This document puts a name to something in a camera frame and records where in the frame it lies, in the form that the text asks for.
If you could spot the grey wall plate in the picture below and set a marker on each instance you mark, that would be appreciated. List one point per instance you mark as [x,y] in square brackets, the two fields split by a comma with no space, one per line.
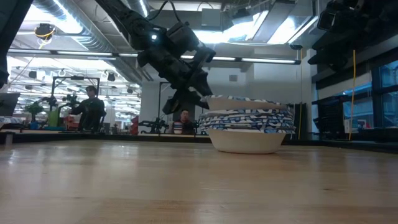
[233,78]

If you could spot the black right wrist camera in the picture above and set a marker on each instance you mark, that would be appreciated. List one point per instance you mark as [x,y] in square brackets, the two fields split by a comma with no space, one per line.
[326,20]

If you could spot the black storage rack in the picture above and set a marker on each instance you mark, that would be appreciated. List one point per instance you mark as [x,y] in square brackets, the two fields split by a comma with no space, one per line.
[329,118]

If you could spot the silver ceiling air duct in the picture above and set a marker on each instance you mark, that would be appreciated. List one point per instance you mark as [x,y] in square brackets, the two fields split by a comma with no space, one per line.
[90,42]

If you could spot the blue tinted window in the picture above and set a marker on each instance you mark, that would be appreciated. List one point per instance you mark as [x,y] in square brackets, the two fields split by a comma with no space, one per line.
[388,93]

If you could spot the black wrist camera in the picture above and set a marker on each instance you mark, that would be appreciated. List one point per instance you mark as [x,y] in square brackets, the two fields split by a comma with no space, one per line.
[183,35]
[326,20]

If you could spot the blue patterned white paper bowl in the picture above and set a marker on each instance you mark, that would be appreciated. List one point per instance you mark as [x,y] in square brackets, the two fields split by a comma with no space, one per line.
[242,105]
[245,143]
[267,114]
[248,129]

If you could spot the grey computer monitor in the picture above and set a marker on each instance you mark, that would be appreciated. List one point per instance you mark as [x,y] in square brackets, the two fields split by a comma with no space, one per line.
[7,104]

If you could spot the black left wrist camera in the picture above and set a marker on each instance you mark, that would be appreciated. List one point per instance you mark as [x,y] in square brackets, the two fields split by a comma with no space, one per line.
[183,35]

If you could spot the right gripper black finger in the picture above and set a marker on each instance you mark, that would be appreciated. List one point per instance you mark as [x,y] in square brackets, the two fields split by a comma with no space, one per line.
[332,59]
[334,40]

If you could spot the bright ceiling light panel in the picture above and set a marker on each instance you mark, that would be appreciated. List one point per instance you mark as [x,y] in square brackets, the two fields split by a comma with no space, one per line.
[289,29]
[239,29]

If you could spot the long ceiling light bar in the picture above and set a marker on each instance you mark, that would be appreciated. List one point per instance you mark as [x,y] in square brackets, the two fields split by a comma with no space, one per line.
[84,53]
[267,60]

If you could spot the blue white patterned item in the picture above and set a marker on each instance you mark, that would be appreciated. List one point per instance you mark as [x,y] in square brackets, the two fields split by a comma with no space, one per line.
[9,119]

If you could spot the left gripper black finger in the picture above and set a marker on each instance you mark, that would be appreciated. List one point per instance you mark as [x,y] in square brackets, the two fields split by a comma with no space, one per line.
[183,98]
[200,82]

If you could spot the green container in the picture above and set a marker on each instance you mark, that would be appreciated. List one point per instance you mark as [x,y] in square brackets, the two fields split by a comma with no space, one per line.
[53,118]

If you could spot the person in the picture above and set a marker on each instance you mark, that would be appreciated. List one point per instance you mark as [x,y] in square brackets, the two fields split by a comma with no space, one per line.
[184,126]
[90,112]

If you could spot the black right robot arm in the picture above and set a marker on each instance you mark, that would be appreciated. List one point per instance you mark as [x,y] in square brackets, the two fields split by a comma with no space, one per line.
[385,15]

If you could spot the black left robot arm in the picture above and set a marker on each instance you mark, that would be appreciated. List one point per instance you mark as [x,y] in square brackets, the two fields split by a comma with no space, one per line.
[130,21]

